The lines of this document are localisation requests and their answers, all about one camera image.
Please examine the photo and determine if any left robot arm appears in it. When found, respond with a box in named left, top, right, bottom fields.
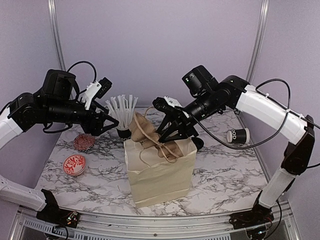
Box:
left=0, top=69, right=119, bottom=148

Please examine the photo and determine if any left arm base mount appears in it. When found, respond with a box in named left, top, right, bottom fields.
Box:
left=36, top=189, right=80, bottom=228

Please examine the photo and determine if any white wrapped straws bundle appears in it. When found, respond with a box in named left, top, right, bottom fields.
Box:
left=105, top=94, right=139, bottom=131

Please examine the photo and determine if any front aluminium rail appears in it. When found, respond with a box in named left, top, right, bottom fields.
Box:
left=9, top=199, right=301, bottom=240

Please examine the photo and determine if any black cup holding straws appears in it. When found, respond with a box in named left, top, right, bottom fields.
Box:
left=116, top=126, right=132, bottom=142

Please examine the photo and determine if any cream paper bag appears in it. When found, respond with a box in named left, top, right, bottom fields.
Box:
left=124, top=138, right=197, bottom=208

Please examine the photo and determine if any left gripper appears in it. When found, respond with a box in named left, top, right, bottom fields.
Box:
left=44, top=98, right=120, bottom=136

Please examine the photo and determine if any brown cardboard cup carrier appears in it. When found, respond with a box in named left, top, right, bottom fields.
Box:
left=128, top=112, right=184, bottom=163

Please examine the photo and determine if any right aluminium frame post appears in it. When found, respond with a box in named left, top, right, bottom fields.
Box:
left=246, top=0, right=270, bottom=83

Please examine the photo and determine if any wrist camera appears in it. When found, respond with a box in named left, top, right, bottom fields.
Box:
left=80, top=77, right=112, bottom=111
left=152, top=96, right=182, bottom=114

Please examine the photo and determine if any red patterned bowl dark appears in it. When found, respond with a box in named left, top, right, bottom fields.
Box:
left=73, top=133, right=96, bottom=152

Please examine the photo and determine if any left aluminium frame post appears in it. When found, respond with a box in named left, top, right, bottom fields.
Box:
left=47, top=0, right=66, bottom=71

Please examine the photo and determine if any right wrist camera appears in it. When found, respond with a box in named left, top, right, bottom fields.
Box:
left=152, top=96, right=182, bottom=114

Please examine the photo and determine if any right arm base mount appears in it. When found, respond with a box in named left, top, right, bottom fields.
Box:
left=229, top=199, right=275, bottom=230

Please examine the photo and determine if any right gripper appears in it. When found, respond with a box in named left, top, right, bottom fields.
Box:
left=155, top=90, right=218, bottom=143

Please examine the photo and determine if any aluminium frame post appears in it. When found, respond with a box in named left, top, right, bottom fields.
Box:
left=246, top=0, right=270, bottom=83
left=47, top=0, right=66, bottom=71

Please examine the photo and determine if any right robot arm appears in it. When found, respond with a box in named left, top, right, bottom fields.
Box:
left=152, top=65, right=316, bottom=229

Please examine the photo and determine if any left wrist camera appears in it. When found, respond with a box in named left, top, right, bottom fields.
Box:
left=80, top=77, right=112, bottom=111

